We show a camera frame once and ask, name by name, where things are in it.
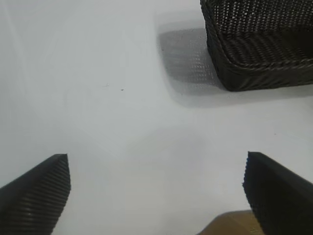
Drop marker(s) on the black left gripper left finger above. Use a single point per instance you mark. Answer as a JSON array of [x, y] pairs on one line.
[[34, 198]]

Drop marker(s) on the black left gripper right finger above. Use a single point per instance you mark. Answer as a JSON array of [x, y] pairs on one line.
[[281, 195]]

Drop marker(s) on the dark brown wicker basket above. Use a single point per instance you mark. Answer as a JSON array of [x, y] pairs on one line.
[[259, 49]]

